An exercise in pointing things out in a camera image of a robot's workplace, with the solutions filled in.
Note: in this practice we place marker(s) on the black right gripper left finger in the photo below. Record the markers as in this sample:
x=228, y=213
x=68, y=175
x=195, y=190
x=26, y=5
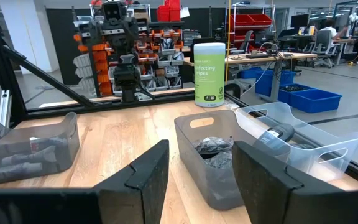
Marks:
x=73, y=205

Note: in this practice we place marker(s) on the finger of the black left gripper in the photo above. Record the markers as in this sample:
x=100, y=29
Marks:
x=113, y=45
x=126, y=45

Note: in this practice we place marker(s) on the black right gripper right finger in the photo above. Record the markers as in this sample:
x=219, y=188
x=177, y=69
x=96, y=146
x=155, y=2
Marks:
x=291, y=202

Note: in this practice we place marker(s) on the black roll-on deodorant bottle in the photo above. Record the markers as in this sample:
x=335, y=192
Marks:
x=275, y=135

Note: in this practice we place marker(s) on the red plastic bin stack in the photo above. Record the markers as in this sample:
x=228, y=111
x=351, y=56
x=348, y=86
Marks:
x=168, y=11

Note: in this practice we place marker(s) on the orange grey parts rack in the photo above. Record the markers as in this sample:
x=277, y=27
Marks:
x=166, y=62

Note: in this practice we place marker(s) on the clear plastic bin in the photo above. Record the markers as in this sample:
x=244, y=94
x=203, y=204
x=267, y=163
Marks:
x=319, y=163

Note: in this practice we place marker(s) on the light wood bench top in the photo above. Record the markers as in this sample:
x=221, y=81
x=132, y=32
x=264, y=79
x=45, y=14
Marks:
x=166, y=92

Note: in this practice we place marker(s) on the smoke grey plastic bin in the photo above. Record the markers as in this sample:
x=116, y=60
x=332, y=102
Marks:
x=70, y=137
x=197, y=177

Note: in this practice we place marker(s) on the green disinfecting wipes canister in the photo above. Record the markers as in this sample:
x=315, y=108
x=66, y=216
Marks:
x=209, y=74

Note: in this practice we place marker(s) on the yellow pole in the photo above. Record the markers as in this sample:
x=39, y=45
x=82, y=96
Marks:
x=228, y=31

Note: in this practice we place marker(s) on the blue plastic storage crate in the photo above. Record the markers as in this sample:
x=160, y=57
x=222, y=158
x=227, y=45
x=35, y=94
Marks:
x=266, y=82
x=315, y=101
x=295, y=90

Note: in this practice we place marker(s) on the grey office chair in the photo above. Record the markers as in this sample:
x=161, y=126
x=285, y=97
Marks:
x=322, y=46
x=244, y=42

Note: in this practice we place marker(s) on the small clear wrapper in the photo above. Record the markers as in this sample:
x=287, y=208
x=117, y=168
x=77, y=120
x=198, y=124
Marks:
x=232, y=104

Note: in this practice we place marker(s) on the metal shelf rack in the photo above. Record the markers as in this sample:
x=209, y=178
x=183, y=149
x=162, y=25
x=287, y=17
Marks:
x=250, y=20

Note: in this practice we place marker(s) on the wooden desk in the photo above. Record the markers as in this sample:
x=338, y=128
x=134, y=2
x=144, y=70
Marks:
x=300, y=56

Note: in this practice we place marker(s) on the black computer monitor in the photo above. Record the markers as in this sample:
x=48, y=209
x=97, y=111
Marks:
x=299, y=21

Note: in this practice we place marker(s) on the person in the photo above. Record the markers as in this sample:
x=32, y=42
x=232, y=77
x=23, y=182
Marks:
x=329, y=31

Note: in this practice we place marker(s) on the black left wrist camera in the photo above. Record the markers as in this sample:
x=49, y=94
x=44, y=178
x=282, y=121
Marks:
x=114, y=11

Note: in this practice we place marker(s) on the silver metal bracket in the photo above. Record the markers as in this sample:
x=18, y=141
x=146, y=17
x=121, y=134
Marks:
x=4, y=107

